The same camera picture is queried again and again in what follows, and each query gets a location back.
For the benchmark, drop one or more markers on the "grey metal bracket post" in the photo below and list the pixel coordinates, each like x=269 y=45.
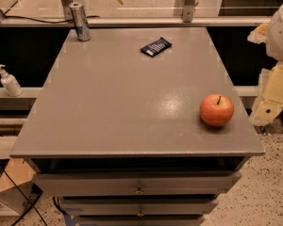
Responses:
x=185 y=9

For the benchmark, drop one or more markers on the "dark blue snack packet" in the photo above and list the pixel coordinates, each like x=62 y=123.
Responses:
x=154 y=48

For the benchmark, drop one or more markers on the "top grey drawer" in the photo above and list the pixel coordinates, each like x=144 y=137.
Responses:
x=136 y=184

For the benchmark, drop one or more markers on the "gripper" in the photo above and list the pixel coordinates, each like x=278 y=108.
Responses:
x=281 y=37

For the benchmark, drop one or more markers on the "white pump soap bottle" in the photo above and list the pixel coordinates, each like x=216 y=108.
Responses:
x=10 y=83

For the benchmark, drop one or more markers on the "red yellow apple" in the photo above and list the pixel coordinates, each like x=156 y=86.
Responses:
x=216 y=110

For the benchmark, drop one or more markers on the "cardboard box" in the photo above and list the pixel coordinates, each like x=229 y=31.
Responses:
x=15 y=191

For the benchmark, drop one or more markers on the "bottom grey drawer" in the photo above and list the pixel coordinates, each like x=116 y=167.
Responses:
x=143 y=221

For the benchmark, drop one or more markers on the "grey drawer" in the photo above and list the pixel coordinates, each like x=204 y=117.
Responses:
x=136 y=184
x=138 y=206
x=143 y=221

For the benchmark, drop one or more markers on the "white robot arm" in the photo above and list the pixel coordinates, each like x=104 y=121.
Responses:
x=271 y=33

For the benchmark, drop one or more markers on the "grey drawer cabinet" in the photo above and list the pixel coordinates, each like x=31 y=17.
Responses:
x=106 y=107

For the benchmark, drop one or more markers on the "silver blue drink can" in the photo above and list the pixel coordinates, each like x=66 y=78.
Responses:
x=80 y=21

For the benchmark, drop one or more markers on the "middle grey drawer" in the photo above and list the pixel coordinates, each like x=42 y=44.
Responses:
x=138 y=206

